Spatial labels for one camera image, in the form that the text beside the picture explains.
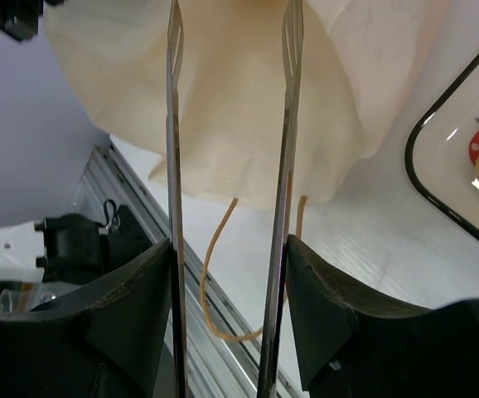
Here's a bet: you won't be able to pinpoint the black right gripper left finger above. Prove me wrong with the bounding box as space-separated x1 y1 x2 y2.
0 240 172 397

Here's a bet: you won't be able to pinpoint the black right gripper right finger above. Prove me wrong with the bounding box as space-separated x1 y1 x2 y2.
286 236 479 397

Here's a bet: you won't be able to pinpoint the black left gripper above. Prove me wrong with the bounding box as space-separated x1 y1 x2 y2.
0 0 64 41

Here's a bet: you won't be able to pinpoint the metal tongs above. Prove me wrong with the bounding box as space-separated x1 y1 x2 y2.
166 1 303 397

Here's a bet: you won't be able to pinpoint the beige paper bag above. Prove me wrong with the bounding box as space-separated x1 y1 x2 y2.
44 1 448 215

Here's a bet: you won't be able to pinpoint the strawberry print tray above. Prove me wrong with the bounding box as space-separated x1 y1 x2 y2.
404 53 479 240

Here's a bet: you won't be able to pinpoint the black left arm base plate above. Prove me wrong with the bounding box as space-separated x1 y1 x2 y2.
34 199 152 285

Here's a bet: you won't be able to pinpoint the aluminium front frame rails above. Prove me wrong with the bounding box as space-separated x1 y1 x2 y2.
69 136 307 398

